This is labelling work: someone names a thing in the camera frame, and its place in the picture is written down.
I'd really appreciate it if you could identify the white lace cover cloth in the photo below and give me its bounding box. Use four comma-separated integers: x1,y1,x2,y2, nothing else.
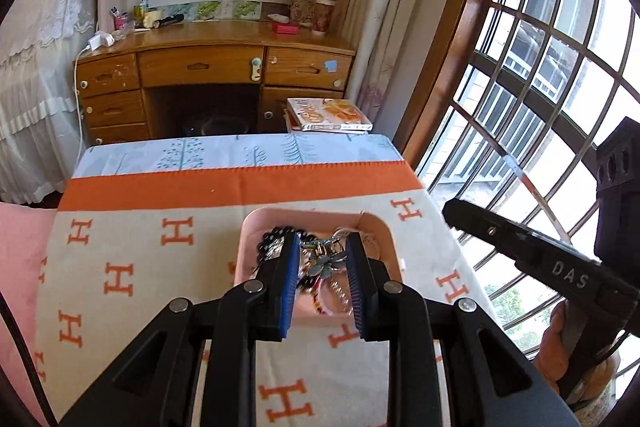
0,0,101,202

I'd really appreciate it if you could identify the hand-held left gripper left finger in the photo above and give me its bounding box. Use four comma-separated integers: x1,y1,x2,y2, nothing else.
60,232,302,427

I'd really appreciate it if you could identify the wooden window frame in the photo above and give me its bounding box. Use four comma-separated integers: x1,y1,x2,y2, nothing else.
395,0,511,168

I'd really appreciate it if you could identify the pink strap watch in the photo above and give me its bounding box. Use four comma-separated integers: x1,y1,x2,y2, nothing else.
330,227,378,253

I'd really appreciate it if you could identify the light blue tree print sheet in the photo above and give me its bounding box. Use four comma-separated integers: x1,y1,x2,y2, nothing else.
72,133,406,180

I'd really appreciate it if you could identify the pink cushion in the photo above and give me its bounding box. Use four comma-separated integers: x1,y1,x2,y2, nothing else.
0,202,63,427

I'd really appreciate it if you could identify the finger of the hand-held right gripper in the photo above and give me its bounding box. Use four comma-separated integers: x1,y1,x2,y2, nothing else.
442,198,538,265

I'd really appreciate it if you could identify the pink jewelry tray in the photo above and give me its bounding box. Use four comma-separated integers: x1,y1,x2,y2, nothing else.
235,207,402,328

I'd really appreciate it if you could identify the clear bead bracelet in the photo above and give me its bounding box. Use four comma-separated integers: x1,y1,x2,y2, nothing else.
312,277,357,315

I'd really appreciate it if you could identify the green leaf picture strip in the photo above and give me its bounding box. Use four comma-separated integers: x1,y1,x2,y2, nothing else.
177,0,261,22

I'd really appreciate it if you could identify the pale floral curtain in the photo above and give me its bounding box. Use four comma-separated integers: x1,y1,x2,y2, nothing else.
345,0,426,128

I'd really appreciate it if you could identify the black bead bracelet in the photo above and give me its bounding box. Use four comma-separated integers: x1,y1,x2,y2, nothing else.
256,227,321,293

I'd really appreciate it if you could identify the metal window grille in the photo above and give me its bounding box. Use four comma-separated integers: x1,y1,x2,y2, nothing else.
415,0,640,408

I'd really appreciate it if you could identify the white charger cable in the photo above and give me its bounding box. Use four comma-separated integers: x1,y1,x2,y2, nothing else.
74,49,91,148

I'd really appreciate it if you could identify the white charger plug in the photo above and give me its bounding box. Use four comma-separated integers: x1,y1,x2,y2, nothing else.
87,31,115,52

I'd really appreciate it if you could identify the white and red cup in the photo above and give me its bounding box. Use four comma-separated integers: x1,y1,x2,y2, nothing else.
312,0,337,36

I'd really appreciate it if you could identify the orange beige letter print blanket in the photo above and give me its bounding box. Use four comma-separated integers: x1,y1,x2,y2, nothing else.
35,161,501,427

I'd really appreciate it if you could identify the black cable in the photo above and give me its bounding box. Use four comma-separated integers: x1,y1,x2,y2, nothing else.
0,292,56,427

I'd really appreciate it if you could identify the person's right hand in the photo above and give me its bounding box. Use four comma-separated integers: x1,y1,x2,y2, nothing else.
532,299,621,410

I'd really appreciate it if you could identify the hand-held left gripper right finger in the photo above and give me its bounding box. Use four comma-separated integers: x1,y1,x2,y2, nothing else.
346,232,581,427

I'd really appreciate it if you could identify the wooden desk with drawers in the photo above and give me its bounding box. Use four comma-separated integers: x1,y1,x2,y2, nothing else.
75,21,357,146

